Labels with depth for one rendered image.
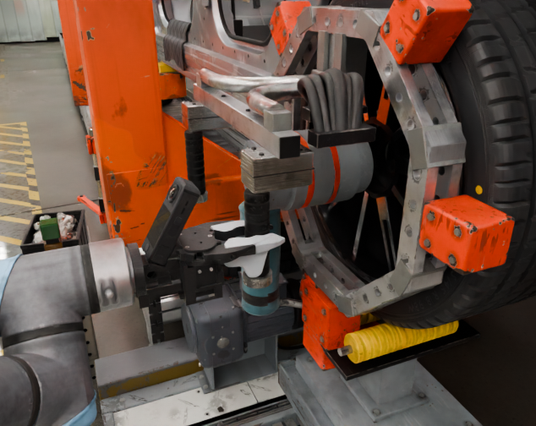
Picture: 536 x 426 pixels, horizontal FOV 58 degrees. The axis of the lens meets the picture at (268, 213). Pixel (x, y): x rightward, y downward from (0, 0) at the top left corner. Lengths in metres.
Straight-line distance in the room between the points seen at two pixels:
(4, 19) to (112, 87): 12.58
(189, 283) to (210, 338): 0.64
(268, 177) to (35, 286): 0.31
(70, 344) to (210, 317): 0.67
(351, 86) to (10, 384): 0.53
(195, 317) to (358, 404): 0.46
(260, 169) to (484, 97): 0.31
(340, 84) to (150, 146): 0.67
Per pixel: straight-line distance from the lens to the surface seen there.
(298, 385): 1.44
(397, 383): 1.27
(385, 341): 1.01
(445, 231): 0.67
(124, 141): 1.23
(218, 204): 1.34
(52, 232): 1.23
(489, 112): 0.72
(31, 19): 13.75
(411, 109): 0.70
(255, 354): 1.61
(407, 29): 0.71
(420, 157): 0.69
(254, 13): 3.36
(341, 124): 0.65
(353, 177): 0.87
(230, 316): 1.27
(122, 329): 1.94
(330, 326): 1.02
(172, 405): 1.51
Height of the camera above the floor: 1.15
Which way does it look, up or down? 25 degrees down
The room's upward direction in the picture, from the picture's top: straight up
